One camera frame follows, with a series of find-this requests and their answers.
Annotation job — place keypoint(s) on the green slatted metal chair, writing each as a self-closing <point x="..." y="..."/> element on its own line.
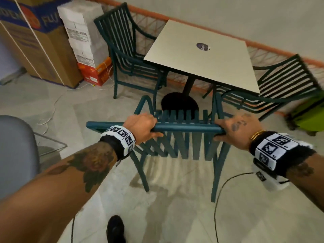
<point x="182" y="128"/>
<point x="283" y="73"/>
<point x="114" y="27"/>

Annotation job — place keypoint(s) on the person's right hand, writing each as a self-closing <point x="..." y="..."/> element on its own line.
<point x="240" y="131"/>

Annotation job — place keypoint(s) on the large brown cardboard box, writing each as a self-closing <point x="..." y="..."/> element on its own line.
<point x="43" y="55"/>

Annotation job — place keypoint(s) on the person's right forearm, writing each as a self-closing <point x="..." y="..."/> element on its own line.
<point x="308" y="169"/>

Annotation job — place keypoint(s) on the round dark sticker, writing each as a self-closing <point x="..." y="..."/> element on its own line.
<point x="202" y="46"/>

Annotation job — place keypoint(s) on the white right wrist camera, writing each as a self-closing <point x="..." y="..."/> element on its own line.
<point x="270" y="180"/>

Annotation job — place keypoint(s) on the left wrist marker band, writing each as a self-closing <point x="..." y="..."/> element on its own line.
<point x="119" y="139"/>

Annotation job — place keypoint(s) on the person's left hand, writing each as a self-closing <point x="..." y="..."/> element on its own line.
<point x="141" y="126"/>

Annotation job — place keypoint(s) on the bright green bag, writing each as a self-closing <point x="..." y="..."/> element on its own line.
<point x="308" y="116"/>

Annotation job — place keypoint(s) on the beige square table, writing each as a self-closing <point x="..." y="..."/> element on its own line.
<point x="202" y="65"/>

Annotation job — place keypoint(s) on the person's black shoe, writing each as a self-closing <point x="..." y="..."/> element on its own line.
<point x="116" y="230"/>

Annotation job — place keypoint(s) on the orange carton box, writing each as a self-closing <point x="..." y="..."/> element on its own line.
<point x="97" y="73"/>

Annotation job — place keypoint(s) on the white carton box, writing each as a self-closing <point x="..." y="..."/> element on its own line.
<point x="78" y="12"/>
<point x="86" y="55"/>
<point x="81" y="35"/>

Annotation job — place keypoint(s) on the person's left forearm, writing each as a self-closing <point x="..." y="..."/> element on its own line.
<point x="50" y="194"/>

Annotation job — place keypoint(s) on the orange net fence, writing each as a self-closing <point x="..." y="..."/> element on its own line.
<point x="273" y="49"/>

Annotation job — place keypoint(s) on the right wrist marker band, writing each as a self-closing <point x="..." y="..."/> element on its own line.
<point x="276" y="146"/>

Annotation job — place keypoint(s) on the wrist marker band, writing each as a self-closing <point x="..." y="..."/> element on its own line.
<point x="119" y="139"/>
<point x="276" y="146"/>

